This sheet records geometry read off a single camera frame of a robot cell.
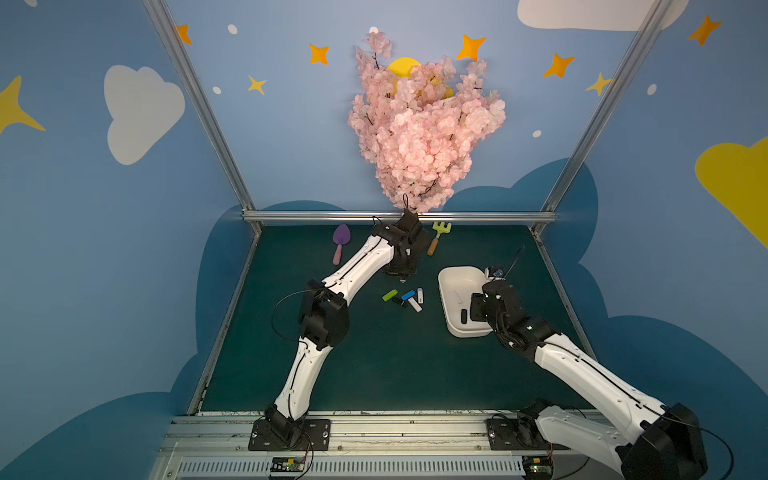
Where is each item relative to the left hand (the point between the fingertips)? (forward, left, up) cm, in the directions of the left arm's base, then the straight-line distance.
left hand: (409, 268), depth 93 cm
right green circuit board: (-49, -32, -15) cm, 61 cm away
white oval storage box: (+1, -17, -10) cm, 20 cm away
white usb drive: (-6, -3, -13) cm, 14 cm away
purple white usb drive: (-2, -5, -13) cm, 14 cm away
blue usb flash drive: (-2, -1, -13) cm, 13 cm away
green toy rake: (+31, -15, -14) cm, 37 cm away
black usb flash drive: (-3, +3, -14) cm, 15 cm away
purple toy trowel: (+25, +26, -13) cm, 39 cm away
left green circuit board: (-50, +30, -14) cm, 60 cm away
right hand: (-10, -21, +3) cm, 24 cm away
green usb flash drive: (-2, +6, -13) cm, 14 cm away
